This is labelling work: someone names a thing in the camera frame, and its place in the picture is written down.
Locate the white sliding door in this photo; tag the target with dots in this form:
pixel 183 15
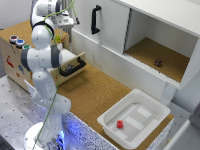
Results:
pixel 110 23

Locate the yellow block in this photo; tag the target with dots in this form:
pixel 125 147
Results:
pixel 58 39

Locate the purple block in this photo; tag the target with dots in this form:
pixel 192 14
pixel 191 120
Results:
pixel 158 62

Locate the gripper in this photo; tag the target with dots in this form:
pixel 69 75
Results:
pixel 65 21

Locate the white plastic box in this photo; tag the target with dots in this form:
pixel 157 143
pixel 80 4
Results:
pixel 135 118

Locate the white cabinet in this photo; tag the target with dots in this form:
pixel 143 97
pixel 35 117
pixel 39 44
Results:
pixel 150 20

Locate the blue button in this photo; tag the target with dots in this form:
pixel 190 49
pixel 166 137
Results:
pixel 20 42

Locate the green button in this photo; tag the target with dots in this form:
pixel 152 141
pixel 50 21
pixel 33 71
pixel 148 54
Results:
pixel 26 47

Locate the wooden drawer box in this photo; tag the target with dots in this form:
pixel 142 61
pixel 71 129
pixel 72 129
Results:
pixel 13 65

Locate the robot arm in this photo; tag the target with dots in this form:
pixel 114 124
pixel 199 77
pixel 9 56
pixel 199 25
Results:
pixel 41 60

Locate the wooden drawer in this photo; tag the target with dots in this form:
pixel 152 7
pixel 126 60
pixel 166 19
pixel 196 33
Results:
pixel 68 57

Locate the pink block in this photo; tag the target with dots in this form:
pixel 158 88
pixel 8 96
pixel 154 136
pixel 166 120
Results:
pixel 120 124

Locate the red button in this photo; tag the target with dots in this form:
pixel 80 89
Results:
pixel 13 38

